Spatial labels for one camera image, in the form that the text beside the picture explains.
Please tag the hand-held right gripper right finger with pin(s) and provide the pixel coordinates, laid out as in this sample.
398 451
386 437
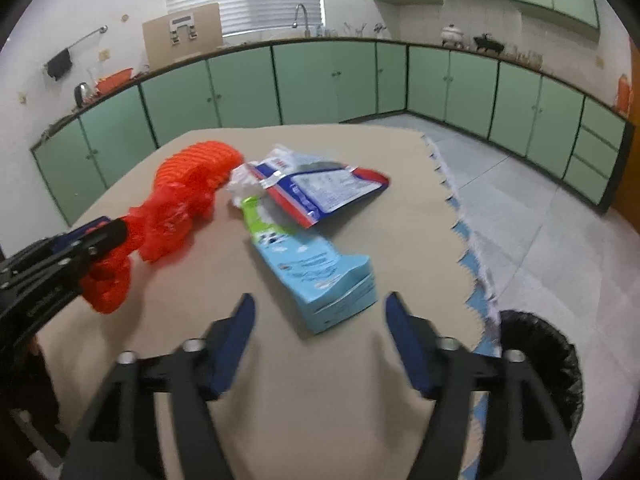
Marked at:
405 345

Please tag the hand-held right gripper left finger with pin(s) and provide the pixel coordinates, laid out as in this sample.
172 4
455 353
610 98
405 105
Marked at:
235 345

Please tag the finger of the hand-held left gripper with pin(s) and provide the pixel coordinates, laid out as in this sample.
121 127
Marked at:
85 228
100 242

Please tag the red plastic bag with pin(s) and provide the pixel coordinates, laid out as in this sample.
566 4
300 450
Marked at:
165 230

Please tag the green and blue packet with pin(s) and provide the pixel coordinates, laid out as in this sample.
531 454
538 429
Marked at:
325 275

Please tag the black trash bin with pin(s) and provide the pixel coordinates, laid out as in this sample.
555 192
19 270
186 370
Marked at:
540 355

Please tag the white wrapper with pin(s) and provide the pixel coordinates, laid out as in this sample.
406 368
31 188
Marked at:
242 182

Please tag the red white blue packet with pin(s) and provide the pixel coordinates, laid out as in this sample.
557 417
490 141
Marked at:
325 190

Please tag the blue scalloped foam mat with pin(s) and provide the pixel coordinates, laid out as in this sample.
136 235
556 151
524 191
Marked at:
462 237

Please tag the orange basket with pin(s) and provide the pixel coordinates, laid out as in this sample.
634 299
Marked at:
116 81

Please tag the dark towel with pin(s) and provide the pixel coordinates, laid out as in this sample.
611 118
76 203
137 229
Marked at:
59 65

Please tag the white gripper holder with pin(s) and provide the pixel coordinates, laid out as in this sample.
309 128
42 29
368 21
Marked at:
182 22

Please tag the wooden board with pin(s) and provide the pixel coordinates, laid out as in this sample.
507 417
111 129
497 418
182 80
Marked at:
207 35

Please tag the green lower cabinets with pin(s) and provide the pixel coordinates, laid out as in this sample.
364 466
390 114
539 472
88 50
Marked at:
310 80

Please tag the wooden door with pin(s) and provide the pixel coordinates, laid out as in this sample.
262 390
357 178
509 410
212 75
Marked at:
627 200

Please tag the kitchen faucet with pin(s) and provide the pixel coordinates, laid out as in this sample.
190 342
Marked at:
302 20

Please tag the black wok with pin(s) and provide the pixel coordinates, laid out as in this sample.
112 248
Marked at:
487 44

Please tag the row of glass jars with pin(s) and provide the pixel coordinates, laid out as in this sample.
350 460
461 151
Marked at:
525 56

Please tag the white cooking pot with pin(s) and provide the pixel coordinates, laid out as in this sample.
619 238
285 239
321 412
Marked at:
451 35

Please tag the utensil holder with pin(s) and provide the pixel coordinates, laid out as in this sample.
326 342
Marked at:
357 31

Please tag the orange thermos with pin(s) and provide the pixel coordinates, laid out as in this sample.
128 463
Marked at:
625 92

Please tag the towel rail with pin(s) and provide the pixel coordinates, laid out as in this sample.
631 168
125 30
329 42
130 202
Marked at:
85 37

